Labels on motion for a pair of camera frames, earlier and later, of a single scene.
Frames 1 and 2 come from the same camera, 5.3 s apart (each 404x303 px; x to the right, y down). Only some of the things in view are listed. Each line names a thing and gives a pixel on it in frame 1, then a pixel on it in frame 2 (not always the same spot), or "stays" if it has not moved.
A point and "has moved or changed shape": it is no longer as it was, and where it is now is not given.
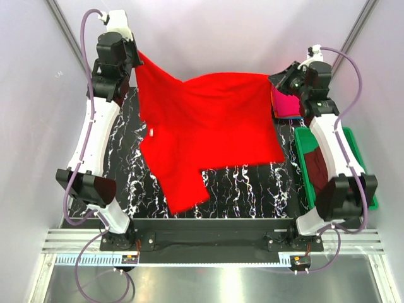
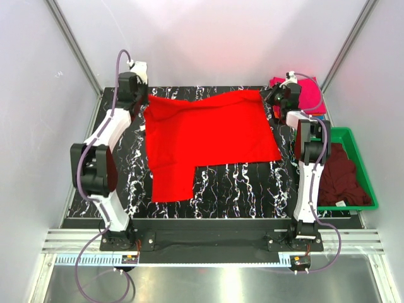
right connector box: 300,262 stays
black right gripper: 279,80 → 268,93
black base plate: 214,240 stays
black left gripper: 130,43 → 145,88
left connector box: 129,259 stays
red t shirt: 207,122 has moved or changed shape
